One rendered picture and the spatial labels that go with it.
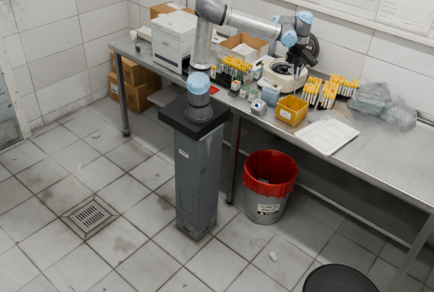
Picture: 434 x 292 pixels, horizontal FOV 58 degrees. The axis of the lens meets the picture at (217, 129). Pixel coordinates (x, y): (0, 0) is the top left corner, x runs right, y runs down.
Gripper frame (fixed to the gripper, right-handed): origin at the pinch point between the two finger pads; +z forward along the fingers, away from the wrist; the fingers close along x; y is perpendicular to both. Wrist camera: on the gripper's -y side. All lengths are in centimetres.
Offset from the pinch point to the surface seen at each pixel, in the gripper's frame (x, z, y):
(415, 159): -16, 26, -67
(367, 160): 3, 26, -49
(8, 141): 93, 108, 199
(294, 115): 6.9, 18.0, -6.1
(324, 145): 10.4, 24.1, -28.5
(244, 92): 5.4, 20.2, 29.9
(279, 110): 6.9, 19.8, 3.5
